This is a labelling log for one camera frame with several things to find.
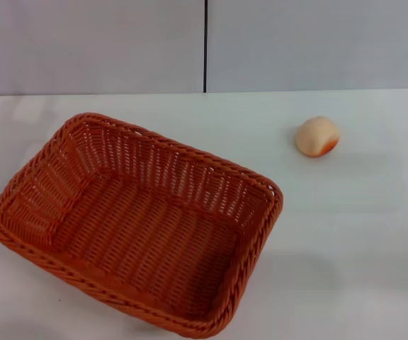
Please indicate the orange woven plastic basket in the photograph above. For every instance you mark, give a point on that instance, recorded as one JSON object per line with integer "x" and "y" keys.
{"x": 136, "y": 230}

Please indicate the pale peach toy fruit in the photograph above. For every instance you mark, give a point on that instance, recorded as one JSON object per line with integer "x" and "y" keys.
{"x": 314, "y": 136}

